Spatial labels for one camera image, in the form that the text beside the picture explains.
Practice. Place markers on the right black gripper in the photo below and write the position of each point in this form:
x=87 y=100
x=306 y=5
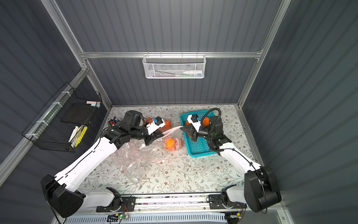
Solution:
x=194 y=133

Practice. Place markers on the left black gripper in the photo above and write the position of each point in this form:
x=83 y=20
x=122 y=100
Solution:
x=151 y=136

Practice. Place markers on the orange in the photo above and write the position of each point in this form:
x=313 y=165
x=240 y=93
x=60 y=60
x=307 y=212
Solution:
x=148 y=121
x=206 y=121
x=167 y=126
x=170 y=144

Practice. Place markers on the clear pink-dotted zip-top bag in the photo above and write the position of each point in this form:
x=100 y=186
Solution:
x=134 y=160

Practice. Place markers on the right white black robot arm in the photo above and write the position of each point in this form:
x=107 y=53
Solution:
x=260 y=189

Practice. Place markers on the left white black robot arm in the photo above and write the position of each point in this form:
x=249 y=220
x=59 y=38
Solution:
x=62 y=192

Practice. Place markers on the teal plastic basket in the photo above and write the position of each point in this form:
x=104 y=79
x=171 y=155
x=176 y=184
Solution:
x=200 y=147

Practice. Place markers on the pink pen cup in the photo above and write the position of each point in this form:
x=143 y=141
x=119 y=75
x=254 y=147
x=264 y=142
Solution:
x=111 y=122

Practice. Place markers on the yellow marker in basket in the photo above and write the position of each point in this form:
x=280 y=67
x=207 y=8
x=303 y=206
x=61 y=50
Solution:
x=79 y=136

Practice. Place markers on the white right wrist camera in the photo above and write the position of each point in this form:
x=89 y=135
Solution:
x=195 y=120

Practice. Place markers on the white wire wall basket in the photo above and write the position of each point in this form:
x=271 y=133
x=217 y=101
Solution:
x=183 y=67

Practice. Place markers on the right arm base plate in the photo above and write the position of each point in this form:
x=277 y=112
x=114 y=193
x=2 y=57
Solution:
x=218 y=201

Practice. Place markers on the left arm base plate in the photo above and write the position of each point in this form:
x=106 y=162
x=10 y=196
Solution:
x=119 y=205

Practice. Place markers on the black wire wall basket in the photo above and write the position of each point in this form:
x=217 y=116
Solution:
x=55 y=129

